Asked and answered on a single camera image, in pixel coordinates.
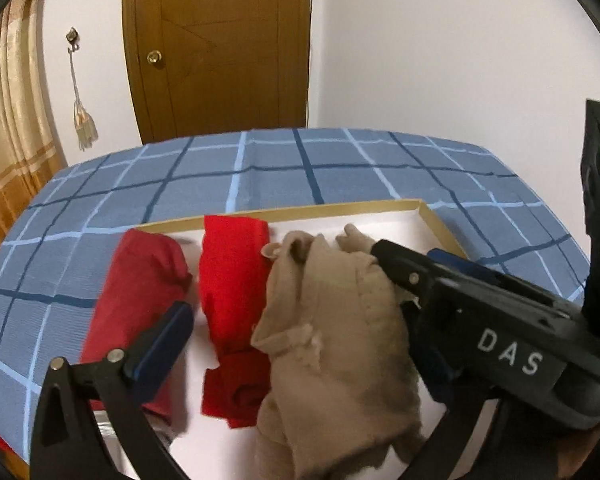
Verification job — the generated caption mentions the beige curtain tassel tieback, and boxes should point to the beige curtain tassel tieback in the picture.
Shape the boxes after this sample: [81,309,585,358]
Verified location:
[70,52,99,152]

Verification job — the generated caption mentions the blue plaid tablecloth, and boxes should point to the blue plaid tablecloth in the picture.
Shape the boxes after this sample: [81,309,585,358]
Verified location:
[0,127,593,461]

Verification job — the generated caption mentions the shallow gold cardboard box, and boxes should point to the shallow gold cardboard box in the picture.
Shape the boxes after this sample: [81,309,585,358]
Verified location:
[95,199,471,480]

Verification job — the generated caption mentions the tan beige underwear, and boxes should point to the tan beige underwear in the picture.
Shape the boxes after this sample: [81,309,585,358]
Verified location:
[250,223,426,480]

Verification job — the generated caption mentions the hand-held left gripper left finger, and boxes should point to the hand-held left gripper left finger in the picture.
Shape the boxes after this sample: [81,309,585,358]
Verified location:
[30,301,196,480]

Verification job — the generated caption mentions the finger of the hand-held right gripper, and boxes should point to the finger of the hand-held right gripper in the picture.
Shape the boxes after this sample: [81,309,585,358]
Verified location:
[427,249,503,286]
[371,239,433,306]

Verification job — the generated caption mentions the dark red underwear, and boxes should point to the dark red underwear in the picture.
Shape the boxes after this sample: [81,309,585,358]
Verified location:
[79,228,195,418]

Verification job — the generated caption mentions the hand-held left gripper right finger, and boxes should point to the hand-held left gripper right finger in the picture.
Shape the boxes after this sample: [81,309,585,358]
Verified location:
[400,345,511,480]

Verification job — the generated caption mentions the bright red underwear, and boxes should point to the bright red underwear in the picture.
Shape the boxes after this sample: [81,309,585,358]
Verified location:
[198,215,273,430]

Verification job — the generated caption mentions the beige patterned curtain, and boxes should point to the beige patterned curtain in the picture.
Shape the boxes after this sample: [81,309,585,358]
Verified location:
[0,0,68,261]

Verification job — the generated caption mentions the brown wooden door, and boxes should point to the brown wooden door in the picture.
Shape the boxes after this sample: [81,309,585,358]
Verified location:
[121,0,313,145]

